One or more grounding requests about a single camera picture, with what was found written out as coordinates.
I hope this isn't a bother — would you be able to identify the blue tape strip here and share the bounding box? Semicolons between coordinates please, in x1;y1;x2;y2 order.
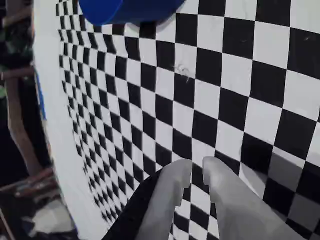
34;68;48;121

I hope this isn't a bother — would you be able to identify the blue round box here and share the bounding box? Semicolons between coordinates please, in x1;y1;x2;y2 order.
78;0;187;26

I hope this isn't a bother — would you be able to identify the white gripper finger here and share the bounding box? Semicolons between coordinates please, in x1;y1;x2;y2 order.
202;156;305;240

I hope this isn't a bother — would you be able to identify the checkerboard printed white sheet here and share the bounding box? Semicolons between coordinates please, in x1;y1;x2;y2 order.
32;0;320;240

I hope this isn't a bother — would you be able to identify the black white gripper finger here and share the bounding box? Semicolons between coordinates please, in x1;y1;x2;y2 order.
106;158;193;240

